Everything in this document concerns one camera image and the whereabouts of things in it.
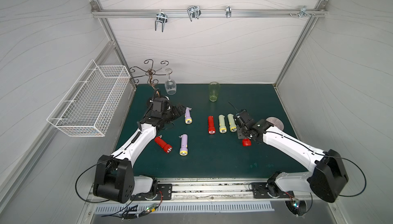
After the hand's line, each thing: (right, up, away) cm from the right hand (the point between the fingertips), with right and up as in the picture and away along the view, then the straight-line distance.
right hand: (244, 129), depth 84 cm
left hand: (-35, +11, 0) cm, 37 cm away
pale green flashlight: (-11, -1, +9) cm, 14 cm away
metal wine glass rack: (-52, +32, 0) cm, 61 cm away
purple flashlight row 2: (-34, -12, 0) cm, 36 cm away
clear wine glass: (-43, +25, +7) cm, 50 cm away
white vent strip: (-21, -34, -14) cm, 42 cm away
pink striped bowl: (+24, +2, +12) cm, 27 cm away
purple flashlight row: (-32, +3, +14) cm, 35 cm away
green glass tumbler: (-15, +25, +22) cm, 37 cm away
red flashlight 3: (-43, -11, +2) cm, 45 cm away
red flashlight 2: (0, -6, -5) cm, 8 cm away
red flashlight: (-18, -1, +9) cm, 20 cm away
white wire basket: (-76, +14, -15) cm, 79 cm away
